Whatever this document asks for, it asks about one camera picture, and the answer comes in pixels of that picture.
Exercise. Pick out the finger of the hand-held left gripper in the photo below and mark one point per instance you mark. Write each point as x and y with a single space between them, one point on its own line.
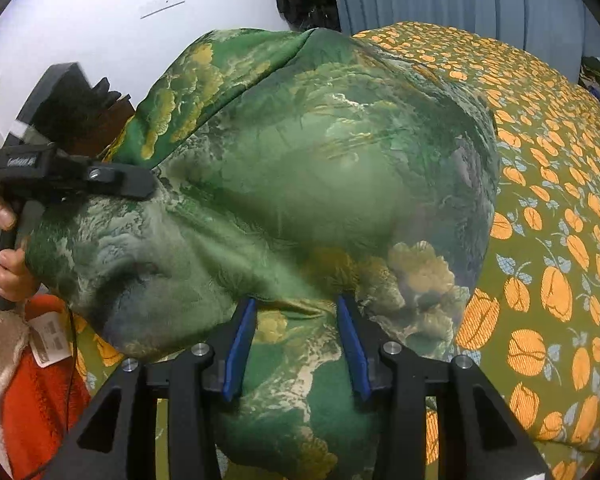
122 182

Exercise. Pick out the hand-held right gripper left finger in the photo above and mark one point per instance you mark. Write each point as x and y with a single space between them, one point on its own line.
237 355

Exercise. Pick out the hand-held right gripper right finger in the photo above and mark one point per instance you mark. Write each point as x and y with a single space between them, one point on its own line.
355 350

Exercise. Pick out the green printed garment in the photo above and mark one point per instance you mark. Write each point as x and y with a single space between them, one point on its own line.
305 175

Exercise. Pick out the person's left hand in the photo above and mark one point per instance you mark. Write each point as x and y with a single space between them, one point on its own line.
15 275

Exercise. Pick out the white paper tag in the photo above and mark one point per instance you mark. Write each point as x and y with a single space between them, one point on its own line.
50 340

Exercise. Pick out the person's orange clothing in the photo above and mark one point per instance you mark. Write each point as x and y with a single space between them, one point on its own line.
35 410

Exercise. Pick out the orange pumpkin print bedspread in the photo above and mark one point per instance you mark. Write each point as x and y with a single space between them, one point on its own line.
555 210

